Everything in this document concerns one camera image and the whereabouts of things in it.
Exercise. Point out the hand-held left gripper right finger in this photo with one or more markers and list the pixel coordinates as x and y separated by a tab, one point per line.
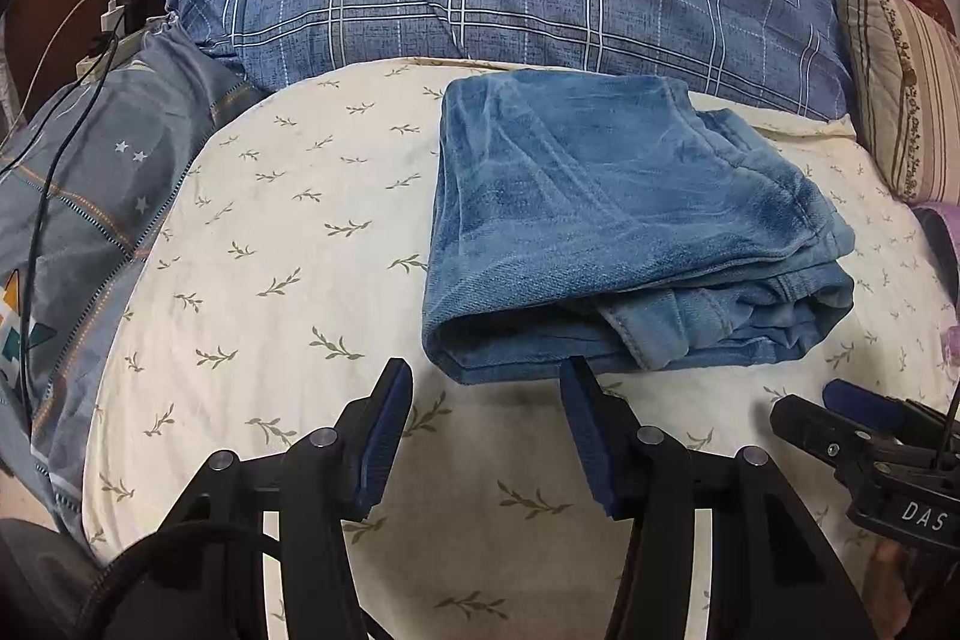
592	441

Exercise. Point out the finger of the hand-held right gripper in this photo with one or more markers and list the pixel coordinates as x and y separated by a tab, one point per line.
817	430
862	401

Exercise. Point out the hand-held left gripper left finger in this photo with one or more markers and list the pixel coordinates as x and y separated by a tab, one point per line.
382	445

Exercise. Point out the blue denim pants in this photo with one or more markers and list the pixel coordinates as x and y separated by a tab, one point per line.
600	197

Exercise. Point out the purple cloth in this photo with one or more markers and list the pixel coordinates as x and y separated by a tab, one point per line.
952	340

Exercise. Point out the cream leaf print bed sheet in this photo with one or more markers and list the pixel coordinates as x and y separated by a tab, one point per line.
262	272

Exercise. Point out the beige striped pillow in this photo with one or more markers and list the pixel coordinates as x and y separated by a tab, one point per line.
907	100

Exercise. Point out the dark grey cloth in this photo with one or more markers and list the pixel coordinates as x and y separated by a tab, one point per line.
37	580

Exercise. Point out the grey-blue star print quilt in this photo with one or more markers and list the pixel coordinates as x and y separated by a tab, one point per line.
97	160

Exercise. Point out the white power strip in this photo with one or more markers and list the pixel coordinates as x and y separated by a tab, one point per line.
129	45

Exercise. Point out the white charger plug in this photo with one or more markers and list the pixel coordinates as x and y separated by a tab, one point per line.
112	20

